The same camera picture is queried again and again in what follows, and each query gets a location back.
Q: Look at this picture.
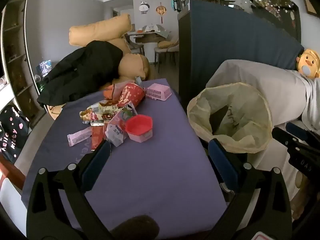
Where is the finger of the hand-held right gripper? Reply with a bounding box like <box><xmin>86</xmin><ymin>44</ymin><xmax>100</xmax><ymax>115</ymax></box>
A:
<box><xmin>272</xmin><ymin>127</ymin><xmax>304</xmax><ymax>153</ymax></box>
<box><xmin>286</xmin><ymin>122</ymin><xmax>309</xmax><ymax>142</ymax></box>

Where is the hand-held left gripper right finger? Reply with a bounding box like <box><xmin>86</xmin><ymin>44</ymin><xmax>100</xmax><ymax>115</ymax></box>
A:
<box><xmin>208</xmin><ymin>139</ymin><xmax>293</xmax><ymax>240</ymax></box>

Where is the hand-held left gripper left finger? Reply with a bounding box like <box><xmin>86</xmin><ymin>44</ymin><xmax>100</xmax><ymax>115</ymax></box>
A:
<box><xmin>26</xmin><ymin>140</ymin><xmax>112</xmax><ymax>240</ymax></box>

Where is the pink wrapper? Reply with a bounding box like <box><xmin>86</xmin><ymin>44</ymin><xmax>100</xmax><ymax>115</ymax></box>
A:
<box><xmin>67</xmin><ymin>127</ymin><xmax>92</xmax><ymax>147</ymax></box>

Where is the white and blue wrapper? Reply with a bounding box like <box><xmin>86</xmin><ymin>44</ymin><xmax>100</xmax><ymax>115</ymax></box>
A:
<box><xmin>105</xmin><ymin>121</ymin><xmax>129</xmax><ymax>147</ymax></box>

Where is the colourful snack packet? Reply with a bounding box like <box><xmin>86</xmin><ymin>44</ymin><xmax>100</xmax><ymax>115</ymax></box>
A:
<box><xmin>79</xmin><ymin>101</ymin><xmax>138</xmax><ymax>125</ymax></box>

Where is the orange wrapper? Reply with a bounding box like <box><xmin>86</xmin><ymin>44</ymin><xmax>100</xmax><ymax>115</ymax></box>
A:
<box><xmin>103</xmin><ymin>84</ymin><xmax>123</xmax><ymax>100</ymax></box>

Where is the red printed paper tub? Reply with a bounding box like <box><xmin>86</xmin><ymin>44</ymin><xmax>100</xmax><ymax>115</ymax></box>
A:
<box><xmin>117</xmin><ymin>83</ymin><xmax>146</xmax><ymax>108</ymax></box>

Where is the person's right forearm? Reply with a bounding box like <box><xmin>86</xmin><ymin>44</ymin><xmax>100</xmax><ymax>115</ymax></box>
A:
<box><xmin>291</xmin><ymin>176</ymin><xmax>310</xmax><ymax>221</ymax></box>

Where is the red hexagonal plastic container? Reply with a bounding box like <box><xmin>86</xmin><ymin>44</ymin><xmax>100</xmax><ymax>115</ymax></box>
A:
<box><xmin>125</xmin><ymin>114</ymin><xmax>153</xmax><ymax>143</ymax></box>

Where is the yellow duck plush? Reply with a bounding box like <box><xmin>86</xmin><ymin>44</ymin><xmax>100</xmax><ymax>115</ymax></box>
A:
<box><xmin>296</xmin><ymin>49</ymin><xmax>320</xmax><ymax>78</ymax></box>

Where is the black bag with pink print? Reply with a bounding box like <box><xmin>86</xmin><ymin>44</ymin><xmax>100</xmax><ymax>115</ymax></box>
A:
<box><xmin>0</xmin><ymin>104</ymin><xmax>31</xmax><ymax>163</ymax></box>

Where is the black jacket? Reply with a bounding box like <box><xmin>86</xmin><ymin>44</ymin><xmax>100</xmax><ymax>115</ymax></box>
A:
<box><xmin>37</xmin><ymin>40</ymin><xmax>124</xmax><ymax>106</ymax></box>

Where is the pink plastic basket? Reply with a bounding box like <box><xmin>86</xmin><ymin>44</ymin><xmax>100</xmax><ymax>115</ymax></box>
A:
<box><xmin>146</xmin><ymin>83</ymin><xmax>172</xmax><ymax>102</ymax></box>

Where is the blue upright board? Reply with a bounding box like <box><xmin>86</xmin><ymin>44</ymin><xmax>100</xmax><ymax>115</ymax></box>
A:
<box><xmin>189</xmin><ymin>0</ymin><xmax>305</xmax><ymax>102</ymax></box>

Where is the shiny gift bag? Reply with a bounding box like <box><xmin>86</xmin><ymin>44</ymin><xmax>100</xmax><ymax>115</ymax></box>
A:
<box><xmin>36</xmin><ymin>60</ymin><xmax>52</xmax><ymax>78</ymax></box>

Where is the black cabinet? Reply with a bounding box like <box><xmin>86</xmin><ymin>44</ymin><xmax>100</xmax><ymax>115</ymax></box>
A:
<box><xmin>177</xmin><ymin>10</ymin><xmax>193</xmax><ymax>103</ymax></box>

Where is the black glitter panel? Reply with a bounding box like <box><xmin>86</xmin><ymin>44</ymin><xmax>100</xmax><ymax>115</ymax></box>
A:
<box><xmin>246</xmin><ymin>0</ymin><xmax>302</xmax><ymax>44</ymax></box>

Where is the beige dining chair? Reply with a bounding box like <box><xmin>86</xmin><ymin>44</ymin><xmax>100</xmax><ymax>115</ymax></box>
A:
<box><xmin>153</xmin><ymin>40</ymin><xmax>179</xmax><ymax>66</ymax></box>

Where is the tan plush bear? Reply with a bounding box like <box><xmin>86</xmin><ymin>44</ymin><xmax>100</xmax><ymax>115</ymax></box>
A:
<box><xmin>69</xmin><ymin>13</ymin><xmax>151</xmax><ymax>83</ymax></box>

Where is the dining table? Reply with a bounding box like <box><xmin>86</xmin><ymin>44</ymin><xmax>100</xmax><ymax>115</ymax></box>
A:
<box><xmin>124</xmin><ymin>31</ymin><xmax>173</xmax><ymax>43</ymax></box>

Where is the framed wall picture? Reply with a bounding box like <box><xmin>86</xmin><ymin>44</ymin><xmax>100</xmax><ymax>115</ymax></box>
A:
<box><xmin>301</xmin><ymin>0</ymin><xmax>320</xmax><ymax>18</ymax></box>

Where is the wall shelf unit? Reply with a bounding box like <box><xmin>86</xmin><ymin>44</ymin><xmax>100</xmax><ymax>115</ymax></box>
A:
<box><xmin>0</xmin><ymin>0</ymin><xmax>43</xmax><ymax>122</ymax></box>

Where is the lantern wall decoration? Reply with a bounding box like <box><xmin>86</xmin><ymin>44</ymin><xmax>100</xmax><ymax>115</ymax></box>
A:
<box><xmin>155</xmin><ymin>2</ymin><xmax>167</xmax><ymax>23</ymax></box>

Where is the fish wall decoration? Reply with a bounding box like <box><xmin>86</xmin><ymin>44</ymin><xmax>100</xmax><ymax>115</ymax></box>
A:
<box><xmin>171</xmin><ymin>0</ymin><xmax>187</xmax><ymax>12</ymax></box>

